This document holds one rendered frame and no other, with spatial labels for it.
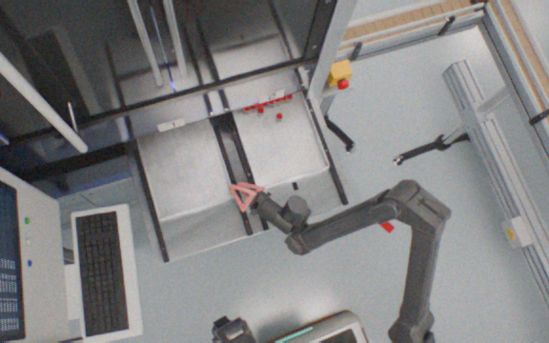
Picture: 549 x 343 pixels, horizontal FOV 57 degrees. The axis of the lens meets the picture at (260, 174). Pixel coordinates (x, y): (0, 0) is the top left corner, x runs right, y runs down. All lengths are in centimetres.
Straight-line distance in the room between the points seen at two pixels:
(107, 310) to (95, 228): 28
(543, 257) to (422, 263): 122
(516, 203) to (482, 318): 73
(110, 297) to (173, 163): 49
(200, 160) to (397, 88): 151
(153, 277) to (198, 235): 93
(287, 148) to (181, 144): 37
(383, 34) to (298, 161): 56
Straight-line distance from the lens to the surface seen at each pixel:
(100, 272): 178
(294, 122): 179
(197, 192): 171
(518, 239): 233
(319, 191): 173
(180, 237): 169
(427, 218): 109
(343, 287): 260
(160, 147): 177
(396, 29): 193
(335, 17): 136
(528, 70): 206
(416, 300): 127
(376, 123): 283
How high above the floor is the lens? 255
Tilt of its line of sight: 75 degrees down
